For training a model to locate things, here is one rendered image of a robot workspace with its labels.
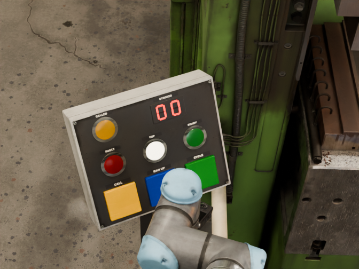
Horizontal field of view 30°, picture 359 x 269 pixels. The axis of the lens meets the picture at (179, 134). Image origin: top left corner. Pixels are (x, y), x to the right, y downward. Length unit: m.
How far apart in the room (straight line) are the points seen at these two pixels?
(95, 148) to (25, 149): 1.50
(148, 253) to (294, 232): 0.91
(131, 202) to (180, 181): 0.33
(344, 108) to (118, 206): 0.66
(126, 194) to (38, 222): 1.24
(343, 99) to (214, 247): 0.77
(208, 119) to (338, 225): 0.63
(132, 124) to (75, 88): 1.70
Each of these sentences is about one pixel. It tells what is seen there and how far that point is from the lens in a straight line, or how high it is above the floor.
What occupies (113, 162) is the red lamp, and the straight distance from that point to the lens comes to 1.50.
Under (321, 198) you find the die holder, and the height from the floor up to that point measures 0.77.
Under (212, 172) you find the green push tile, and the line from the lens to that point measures 1.59.
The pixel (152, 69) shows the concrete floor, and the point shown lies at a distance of 3.24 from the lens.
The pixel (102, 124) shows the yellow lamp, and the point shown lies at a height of 1.18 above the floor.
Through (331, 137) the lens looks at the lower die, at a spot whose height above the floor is 0.97.
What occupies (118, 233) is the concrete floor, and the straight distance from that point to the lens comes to 2.68.
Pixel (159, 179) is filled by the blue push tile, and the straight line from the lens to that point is 1.54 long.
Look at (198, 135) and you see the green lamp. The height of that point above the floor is 1.09.
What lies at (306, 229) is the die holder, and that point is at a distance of 2.01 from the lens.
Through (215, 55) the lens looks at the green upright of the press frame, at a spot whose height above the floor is 1.11.
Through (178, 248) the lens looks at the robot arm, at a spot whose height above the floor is 1.26.
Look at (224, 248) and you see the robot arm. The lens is 1.18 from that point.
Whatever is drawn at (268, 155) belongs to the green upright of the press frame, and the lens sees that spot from 2.04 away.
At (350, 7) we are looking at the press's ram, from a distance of 1.46.
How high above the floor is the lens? 2.29
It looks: 51 degrees down
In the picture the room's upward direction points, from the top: 2 degrees clockwise
